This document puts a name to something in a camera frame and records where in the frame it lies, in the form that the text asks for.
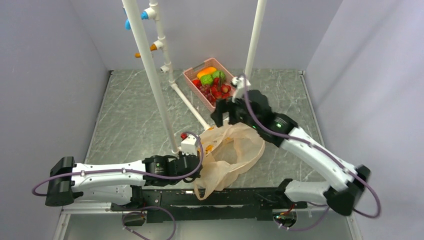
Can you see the yellow orange fake mango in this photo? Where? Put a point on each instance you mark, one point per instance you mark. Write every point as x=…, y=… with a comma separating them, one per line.
x=206, y=71

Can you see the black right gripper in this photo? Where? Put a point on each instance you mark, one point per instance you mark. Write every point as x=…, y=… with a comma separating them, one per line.
x=222, y=106

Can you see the orange brass faucet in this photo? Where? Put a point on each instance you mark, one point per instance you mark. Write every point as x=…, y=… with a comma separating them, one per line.
x=152, y=48

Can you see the translucent orange plastic bag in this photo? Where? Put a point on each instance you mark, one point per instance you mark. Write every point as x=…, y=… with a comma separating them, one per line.
x=229, y=151

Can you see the pink perforated plastic basket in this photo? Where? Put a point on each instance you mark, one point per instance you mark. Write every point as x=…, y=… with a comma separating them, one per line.
x=191, y=73

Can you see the red fake strawberry bunch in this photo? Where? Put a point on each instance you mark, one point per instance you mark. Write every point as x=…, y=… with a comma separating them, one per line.
x=219, y=90

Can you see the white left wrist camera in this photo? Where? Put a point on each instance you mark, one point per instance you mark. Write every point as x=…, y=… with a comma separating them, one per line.
x=189, y=144

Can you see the green fake fruit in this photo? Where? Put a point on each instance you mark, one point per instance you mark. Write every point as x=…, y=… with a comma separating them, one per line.
x=207, y=79

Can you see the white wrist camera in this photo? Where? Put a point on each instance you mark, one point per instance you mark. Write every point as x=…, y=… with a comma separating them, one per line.
x=189, y=144
x=241, y=84

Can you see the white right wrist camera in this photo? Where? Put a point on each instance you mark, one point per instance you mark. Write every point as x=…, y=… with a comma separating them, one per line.
x=241, y=84

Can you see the red fake fruit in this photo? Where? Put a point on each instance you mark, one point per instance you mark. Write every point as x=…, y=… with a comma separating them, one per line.
x=197, y=83

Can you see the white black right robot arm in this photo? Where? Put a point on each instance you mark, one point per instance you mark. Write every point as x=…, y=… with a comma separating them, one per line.
x=344, y=183

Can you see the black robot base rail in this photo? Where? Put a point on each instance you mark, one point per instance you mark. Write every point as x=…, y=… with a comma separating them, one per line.
x=260, y=203

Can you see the red fake grape bunch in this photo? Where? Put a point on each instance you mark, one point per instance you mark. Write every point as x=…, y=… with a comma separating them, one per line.
x=207, y=93

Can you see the green fake custard apple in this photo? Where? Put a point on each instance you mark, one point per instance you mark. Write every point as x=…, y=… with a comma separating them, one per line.
x=220, y=75

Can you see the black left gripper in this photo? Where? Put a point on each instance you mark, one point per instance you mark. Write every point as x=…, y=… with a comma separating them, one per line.
x=197, y=175

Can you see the white PVC pipe frame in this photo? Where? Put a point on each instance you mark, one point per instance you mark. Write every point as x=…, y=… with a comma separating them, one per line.
x=134, y=16

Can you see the blue plastic faucet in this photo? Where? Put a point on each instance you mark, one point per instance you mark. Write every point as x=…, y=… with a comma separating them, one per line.
x=144, y=16

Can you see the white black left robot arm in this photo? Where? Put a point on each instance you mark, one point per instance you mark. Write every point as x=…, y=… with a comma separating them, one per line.
x=121, y=183

